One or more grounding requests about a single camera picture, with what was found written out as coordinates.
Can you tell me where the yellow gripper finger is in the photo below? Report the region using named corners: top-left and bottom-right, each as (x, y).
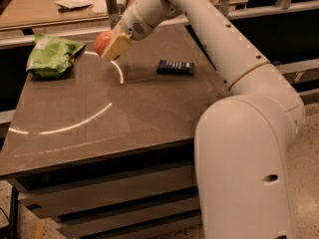
top-left (101, 33), bottom-right (131, 61)

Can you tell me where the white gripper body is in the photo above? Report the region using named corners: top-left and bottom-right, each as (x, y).
top-left (113, 4), bottom-right (154, 40)

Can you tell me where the red apple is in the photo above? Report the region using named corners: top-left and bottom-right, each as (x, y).
top-left (95, 31), bottom-right (113, 56)

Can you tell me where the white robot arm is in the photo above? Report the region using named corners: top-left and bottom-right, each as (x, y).
top-left (95, 0), bottom-right (305, 239)

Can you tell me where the green rice chip bag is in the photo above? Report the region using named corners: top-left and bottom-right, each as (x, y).
top-left (26, 34), bottom-right (85, 80)

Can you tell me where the white paper sheet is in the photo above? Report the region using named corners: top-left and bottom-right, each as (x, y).
top-left (56, 0), bottom-right (107, 13)

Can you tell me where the blue snack bar wrapper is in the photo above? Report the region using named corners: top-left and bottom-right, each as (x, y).
top-left (157, 60), bottom-right (194, 76)

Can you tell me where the grey drawer cabinet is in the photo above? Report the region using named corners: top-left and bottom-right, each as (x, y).
top-left (11, 143), bottom-right (200, 239)

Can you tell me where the grey metal post left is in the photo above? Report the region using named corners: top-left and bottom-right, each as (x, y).
top-left (106, 0), bottom-right (120, 29)

